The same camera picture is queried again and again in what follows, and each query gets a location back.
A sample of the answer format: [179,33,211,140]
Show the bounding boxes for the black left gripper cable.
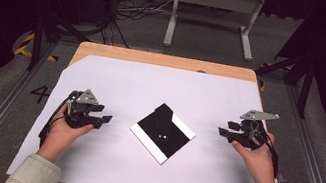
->
[35,90,75,153]

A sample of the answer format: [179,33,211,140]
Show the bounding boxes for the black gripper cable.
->
[251,130,285,183]
[35,90,75,153]

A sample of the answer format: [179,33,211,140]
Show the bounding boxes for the black metal stand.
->
[24,7,95,80]
[248,47,319,120]

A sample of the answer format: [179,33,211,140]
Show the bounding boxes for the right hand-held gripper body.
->
[235,108,281,154]

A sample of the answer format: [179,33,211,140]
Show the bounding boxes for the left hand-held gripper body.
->
[61,85,102,133]

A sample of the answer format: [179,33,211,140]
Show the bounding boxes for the yellow black hazard tape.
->
[256,59,292,97]
[13,29,63,64]

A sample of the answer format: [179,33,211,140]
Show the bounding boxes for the grey floor cable bundle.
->
[114,0,175,29]

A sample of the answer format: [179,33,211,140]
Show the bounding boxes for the person's left hand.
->
[35,107,96,168]

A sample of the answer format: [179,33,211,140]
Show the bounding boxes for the person's right hand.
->
[224,126,289,183]

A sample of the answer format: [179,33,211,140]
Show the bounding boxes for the black floor cables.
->
[97,17,135,50]

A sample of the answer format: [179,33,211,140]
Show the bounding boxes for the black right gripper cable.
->
[251,130,285,183]

